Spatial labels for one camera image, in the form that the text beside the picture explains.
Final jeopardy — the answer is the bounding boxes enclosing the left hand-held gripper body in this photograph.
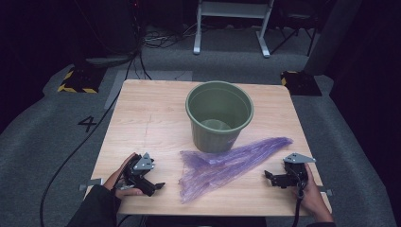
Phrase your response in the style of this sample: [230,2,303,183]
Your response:
[117,152,158,191]

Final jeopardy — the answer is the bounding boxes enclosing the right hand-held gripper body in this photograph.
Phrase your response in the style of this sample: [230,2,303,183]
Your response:
[276,152,317,190]

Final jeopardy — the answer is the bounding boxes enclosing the purple plastic bag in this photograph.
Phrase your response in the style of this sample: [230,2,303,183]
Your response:
[178,136,294,205]

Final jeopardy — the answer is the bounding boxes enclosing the green plastic bin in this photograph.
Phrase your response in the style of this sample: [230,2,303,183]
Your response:
[184,80,255,154]

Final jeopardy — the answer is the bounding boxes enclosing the person's left hand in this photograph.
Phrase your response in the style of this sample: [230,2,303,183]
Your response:
[103,152,145,201]

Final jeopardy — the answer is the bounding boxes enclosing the person's right hand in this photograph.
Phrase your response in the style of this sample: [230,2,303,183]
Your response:
[292,163,335,224]

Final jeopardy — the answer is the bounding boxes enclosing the dark equipment rack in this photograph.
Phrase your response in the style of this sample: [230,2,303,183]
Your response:
[102,0,147,60]

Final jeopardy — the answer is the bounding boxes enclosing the grey padded pillar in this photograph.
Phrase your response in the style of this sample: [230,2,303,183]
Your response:
[303,0,364,77]

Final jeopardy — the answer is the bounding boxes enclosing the black tripod stand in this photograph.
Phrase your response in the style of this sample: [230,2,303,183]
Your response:
[270,0,320,57]

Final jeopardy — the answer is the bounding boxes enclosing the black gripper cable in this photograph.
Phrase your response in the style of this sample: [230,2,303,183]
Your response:
[290,166,309,227]

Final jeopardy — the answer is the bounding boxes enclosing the grey metal table bracket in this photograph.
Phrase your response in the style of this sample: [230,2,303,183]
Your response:
[78,178,105,192]
[317,185,334,198]

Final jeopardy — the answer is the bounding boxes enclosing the long black floor cable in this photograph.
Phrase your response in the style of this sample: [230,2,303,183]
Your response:
[39,50,144,227]

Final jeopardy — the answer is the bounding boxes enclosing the yellow-black striped base plate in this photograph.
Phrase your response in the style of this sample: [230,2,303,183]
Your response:
[57,65,108,95]
[280,70,323,97]

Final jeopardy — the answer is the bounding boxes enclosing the tangle of floor cables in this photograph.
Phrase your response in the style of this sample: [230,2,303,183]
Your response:
[142,23,198,50]

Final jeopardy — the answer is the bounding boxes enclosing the white metal desk frame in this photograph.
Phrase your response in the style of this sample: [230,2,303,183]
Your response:
[192,0,276,59]

